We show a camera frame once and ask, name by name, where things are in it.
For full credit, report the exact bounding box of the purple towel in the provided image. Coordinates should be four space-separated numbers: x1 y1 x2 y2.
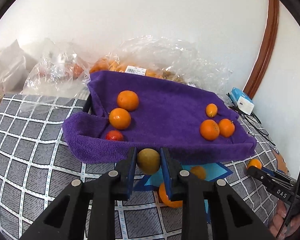
63 71 257 164

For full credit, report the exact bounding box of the yellow-orange kumquat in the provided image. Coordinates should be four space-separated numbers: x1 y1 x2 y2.
205 103 218 118

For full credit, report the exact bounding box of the crumpled clear plastic bag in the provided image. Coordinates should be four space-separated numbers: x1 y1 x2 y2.
111 35 232 98

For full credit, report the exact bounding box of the orange under gripper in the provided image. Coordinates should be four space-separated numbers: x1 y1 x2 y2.
190 166 206 180

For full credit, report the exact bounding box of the clear plastic bag left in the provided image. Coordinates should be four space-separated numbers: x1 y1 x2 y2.
22 38 90 98

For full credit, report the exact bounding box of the clear bag of oranges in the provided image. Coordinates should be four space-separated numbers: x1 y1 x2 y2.
89 55 186 84

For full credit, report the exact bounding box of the small orange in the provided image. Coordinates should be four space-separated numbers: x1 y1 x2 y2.
218 119 235 138
247 159 262 169
117 90 139 112

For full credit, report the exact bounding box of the right hand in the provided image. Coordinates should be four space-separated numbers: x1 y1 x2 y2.
268 200 300 239

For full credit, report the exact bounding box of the small red fruit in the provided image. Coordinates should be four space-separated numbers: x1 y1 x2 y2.
105 130 124 141

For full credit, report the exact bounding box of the brown-green round fruit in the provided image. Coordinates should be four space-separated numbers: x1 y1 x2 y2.
137 148 160 175

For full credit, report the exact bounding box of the brown wooden door frame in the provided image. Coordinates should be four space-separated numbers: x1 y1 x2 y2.
243 0 280 99

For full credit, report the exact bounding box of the white plastic bag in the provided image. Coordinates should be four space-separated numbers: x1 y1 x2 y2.
0 40 38 94

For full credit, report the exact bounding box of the large orange with stem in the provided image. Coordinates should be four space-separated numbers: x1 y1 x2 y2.
199 119 220 141

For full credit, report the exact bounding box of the black cable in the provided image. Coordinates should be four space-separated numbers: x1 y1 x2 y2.
226 92 277 147

